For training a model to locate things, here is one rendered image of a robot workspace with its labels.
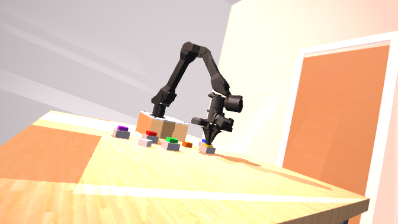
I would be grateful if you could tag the yellow button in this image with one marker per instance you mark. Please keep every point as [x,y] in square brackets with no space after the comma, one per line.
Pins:
[207,149]

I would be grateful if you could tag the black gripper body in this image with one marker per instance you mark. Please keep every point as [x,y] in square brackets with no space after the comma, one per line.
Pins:
[206,122]

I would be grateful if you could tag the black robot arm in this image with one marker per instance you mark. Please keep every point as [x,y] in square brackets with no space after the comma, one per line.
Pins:
[166,94]

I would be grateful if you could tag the green button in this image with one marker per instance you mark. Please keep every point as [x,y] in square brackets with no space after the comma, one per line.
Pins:
[170,144]

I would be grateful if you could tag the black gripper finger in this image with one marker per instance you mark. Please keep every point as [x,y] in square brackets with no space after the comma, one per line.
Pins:
[213,135]
[207,133]

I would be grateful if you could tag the red button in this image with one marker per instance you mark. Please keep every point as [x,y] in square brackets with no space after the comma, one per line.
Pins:
[151,136]

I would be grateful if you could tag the purple button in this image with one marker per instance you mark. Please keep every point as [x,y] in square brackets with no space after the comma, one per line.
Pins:
[121,132]

